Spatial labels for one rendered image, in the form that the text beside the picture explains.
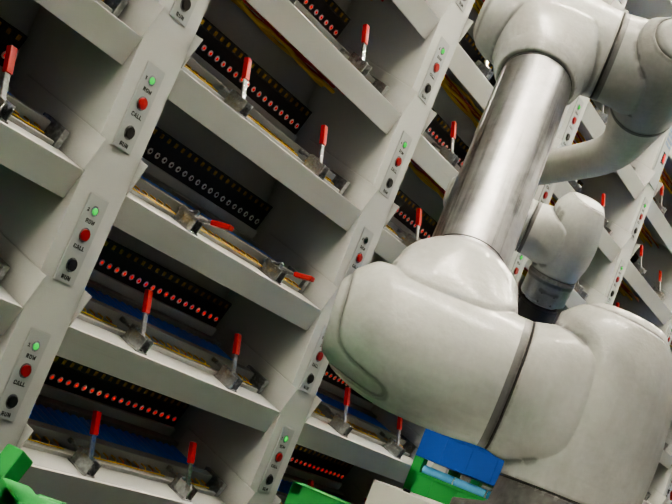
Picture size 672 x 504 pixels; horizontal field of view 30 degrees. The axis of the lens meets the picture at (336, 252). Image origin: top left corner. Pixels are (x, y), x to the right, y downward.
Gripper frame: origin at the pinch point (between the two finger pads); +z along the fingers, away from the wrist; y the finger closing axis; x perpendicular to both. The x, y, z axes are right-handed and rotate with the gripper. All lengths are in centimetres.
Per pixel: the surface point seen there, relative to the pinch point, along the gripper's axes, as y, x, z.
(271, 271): -48, -28, -15
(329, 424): -27.3, -1.5, 18.7
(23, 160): -79, -79, -34
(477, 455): -2.0, -20.3, 4.8
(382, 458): -13.7, 11.4, 27.2
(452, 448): -6.3, -18.4, 6.2
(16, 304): -74, -80, -16
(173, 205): -64, -47, -26
